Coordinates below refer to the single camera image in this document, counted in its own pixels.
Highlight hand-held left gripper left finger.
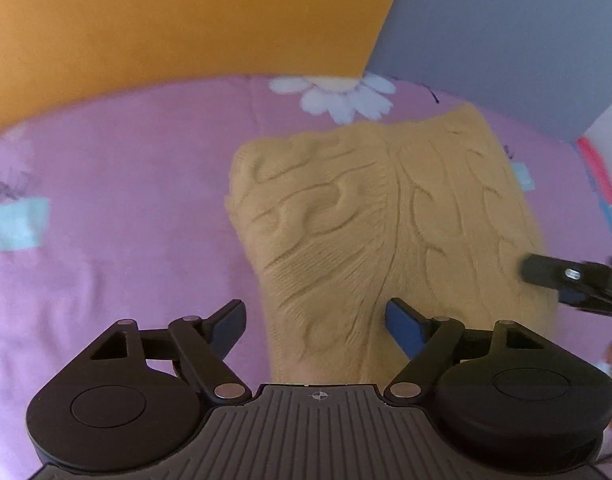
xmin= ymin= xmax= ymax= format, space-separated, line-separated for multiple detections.
xmin=88 ymin=300 xmax=253 ymax=404

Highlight pink and blue cloth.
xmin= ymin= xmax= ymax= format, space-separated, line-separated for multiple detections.
xmin=576 ymin=137 xmax=612 ymax=248

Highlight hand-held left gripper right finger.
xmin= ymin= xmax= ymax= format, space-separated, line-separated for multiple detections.
xmin=384 ymin=297 xmax=540 ymax=402

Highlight grey board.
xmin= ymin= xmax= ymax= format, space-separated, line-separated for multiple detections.
xmin=365 ymin=0 xmax=612 ymax=144

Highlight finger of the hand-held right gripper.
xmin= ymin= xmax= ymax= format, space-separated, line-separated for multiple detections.
xmin=521 ymin=253 xmax=612 ymax=292
xmin=557 ymin=287 xmax=612 ymax=318

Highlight orange board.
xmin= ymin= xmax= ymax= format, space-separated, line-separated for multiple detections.
xmin=0 ymin=0 xmax=413 ymax=137

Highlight purple floral bedsheet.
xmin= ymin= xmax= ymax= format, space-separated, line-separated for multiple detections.
xmin=0 ymin=72 xmax=612 ymax=480

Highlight yellow cable-knit cardigan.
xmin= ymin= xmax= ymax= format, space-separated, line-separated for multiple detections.
xmin=224 ymin=102 xmax=560 ymax=387

